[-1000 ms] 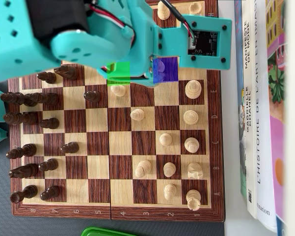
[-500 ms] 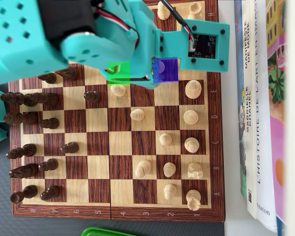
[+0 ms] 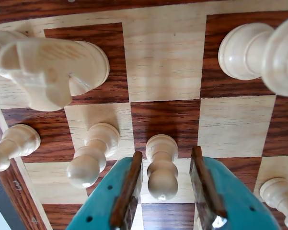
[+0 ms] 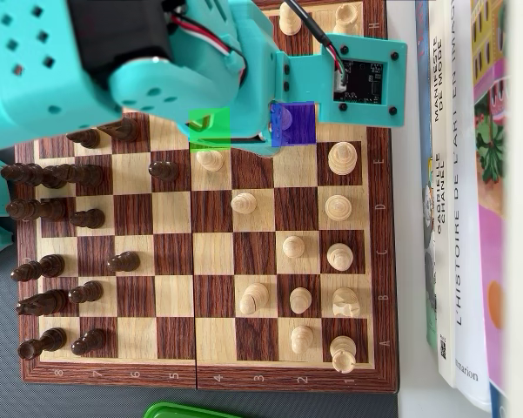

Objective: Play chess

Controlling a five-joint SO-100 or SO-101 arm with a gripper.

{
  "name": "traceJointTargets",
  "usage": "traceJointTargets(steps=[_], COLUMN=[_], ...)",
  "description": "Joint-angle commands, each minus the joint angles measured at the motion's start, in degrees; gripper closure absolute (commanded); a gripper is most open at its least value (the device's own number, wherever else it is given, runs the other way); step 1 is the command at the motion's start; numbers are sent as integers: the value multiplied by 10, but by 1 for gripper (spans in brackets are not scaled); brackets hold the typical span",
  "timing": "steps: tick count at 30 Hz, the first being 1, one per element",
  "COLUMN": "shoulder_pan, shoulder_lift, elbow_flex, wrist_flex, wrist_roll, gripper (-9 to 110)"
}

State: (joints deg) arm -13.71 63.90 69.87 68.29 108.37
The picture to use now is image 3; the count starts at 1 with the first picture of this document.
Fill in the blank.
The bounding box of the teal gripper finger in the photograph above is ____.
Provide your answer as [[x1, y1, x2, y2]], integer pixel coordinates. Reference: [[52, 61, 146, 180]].
[[66, 150, 144, 230], [189, 146, 280, 230]]

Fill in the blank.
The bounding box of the light wooden pawn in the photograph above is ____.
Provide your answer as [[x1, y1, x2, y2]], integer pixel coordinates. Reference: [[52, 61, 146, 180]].
[[0, 124, 41, 180], [66, 122, 120, 189], [145, 134, 179, 201], [259, 177, 288, 230]]

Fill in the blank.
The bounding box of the dark grey table mat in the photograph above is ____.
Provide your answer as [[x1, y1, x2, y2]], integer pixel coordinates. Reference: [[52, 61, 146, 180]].
[[0, 176, 27, 230]]

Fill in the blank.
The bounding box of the light wooden knight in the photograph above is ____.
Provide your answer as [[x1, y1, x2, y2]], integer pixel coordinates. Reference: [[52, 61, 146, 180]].
[[0, 38, 110, 113]]

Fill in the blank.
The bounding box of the light wooden king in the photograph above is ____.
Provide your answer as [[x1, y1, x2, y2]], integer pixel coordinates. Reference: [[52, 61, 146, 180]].
[[218, 16, 288, 98]]

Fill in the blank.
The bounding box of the wooden folding chessboard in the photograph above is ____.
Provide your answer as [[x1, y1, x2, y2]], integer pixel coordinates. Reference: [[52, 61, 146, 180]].
[[0, 0, 288, 230]]

